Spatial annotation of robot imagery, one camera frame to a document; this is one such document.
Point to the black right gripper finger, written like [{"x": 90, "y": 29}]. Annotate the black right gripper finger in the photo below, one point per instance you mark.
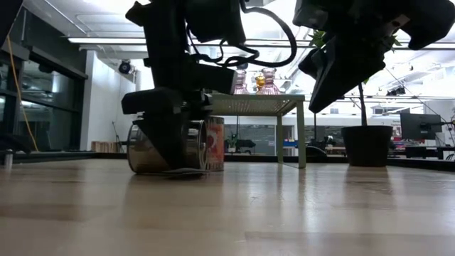
[
  {"x": 348, "y": 67},
  {"x": 313, "y": 64}
]

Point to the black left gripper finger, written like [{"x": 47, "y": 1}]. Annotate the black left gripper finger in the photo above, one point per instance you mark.
[{"x": 170, "y": 135}]

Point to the candle tin cream label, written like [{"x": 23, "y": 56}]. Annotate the candle tin cream label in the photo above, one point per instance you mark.
[{"x": 141, "y": 156}]

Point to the amber glass candlestick holder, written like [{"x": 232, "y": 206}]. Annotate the amber glass candlestick holder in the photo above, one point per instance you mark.
[{"x": 260, "y": 82}]

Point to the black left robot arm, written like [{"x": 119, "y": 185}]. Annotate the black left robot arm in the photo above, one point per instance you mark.
[{"x": 213, "y": 21}]

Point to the green leafy plant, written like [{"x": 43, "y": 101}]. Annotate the green leafy plant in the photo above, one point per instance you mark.
[{"x": 363, "y": 106}]

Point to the round black spotlight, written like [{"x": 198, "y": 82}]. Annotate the round black spotlight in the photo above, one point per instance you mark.
[{"x": 125, "y": 67}]

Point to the green perforated metal shelf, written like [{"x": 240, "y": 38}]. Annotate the green perforated metal shelf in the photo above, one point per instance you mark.
[{"x": 263, "y": 97}]

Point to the wooden crate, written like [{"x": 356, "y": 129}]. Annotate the wooden crate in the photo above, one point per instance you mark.
[{"x": 105, "y": 146}]

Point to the ceiling light strip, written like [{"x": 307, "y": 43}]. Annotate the ceiling light strip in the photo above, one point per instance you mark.
[{"x": 106, "y": 40}]

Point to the black plant pot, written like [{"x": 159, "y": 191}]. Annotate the black plant pot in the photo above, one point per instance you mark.
[{"x": 366, "y": 145}]

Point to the black computer monitor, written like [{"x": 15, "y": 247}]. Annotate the black computer monitor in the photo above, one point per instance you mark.
[{"x": 421, "y": 126}]

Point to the black aluminium rig frame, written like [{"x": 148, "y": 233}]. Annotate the black aluminium rig frame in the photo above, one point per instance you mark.
[{"x": 89, "y": 155}]

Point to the small silver post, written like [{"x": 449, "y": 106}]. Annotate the small silver post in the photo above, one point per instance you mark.
[{"x": 8, "y": 158}]

